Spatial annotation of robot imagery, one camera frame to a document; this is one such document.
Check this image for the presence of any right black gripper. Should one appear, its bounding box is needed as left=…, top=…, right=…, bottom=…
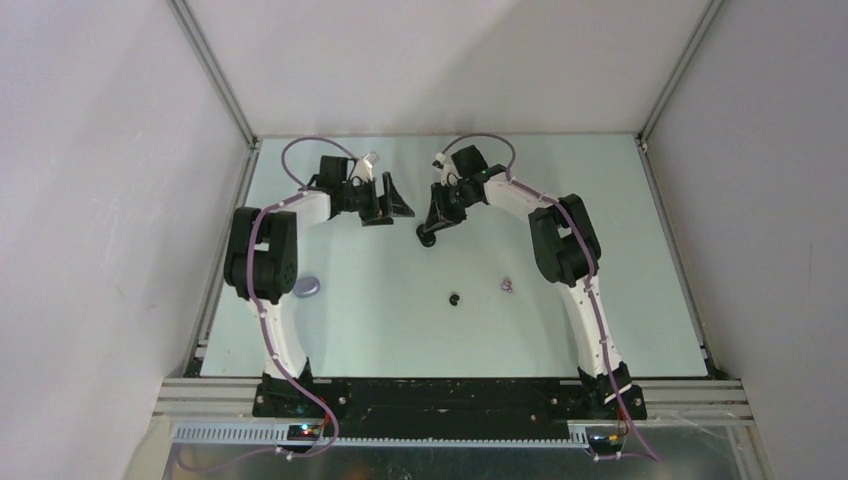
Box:
left=425, top=181, right=478, bottom=233

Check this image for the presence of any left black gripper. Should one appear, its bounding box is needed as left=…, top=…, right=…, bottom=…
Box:
left=338, top=172, right=413, bottom=226

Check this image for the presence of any black earbud charging case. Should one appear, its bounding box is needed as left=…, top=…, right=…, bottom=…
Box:
left=415, top=224, right=436, bottom=248

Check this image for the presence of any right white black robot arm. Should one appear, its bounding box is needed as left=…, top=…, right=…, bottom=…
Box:
left=416, top=146, right=632, bottom=418

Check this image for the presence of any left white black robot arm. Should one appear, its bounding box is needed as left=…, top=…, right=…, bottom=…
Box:
left=223, top=152, right=415, bottom=417

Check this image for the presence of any purple earbud charging case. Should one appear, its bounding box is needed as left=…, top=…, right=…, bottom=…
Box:
left=292, top=276, right=321, bottom=299

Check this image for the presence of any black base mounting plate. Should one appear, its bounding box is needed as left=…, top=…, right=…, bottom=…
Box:
left=252, top=375, right=647, bottom=441

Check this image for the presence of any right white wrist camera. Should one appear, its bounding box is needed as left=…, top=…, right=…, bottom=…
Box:
left=433, top=152, right=461, bottom=187

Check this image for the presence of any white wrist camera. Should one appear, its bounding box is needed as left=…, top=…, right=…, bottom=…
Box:
left=433, top=152, right=461, bottom=187
left=350, top=151, right=380, bottom=183

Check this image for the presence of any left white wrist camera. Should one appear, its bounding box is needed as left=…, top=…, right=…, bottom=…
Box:
left=350, top=151, right=380, bottom=183

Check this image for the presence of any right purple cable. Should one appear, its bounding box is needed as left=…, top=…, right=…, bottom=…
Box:
left=439, top=133, right=664, bottom=465

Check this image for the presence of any left aluminium corner post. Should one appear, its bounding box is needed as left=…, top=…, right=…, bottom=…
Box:
left=167, top=0, right=258, bottom=148

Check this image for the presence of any aluminium corner post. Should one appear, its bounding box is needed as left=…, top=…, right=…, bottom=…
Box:
left=637, top=0, right=728, bottom=144
left=167, top=0, right=258, bottom=148

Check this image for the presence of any right aluminium corner post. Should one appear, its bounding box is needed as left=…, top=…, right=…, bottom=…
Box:
left=637, top=0, right=728, bottom=144

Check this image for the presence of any aluminium frame rail front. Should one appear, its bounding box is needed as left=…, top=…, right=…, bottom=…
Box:
left=153, top=378, right=755, bottom=427

